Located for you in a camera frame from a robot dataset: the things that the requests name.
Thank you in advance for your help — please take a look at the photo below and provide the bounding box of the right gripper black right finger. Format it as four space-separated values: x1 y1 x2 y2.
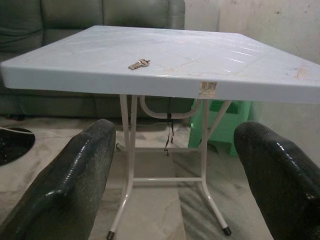
233 120 320 240

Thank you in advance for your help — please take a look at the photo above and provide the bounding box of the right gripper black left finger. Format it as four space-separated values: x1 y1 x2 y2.
0 118 117 240

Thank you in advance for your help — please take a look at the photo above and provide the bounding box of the brass key bunch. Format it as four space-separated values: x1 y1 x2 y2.
128 58 151 70

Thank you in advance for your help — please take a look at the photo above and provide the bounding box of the black round stand base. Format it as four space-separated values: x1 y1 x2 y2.
0 127 36 166

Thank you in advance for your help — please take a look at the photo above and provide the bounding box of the green plastic stool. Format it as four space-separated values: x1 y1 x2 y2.
187 99 253 154

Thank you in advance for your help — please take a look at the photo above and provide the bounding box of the barcode sticker label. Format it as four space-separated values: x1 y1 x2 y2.
198 81 218 97

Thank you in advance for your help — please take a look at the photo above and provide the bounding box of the white plastic folding table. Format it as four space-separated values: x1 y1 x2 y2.
0 24 320 237

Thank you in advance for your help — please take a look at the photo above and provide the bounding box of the green leather sofa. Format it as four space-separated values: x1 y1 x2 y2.
0 0 198 120

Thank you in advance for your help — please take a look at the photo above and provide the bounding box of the white floor cable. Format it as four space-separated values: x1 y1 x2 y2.
0 126 34 136

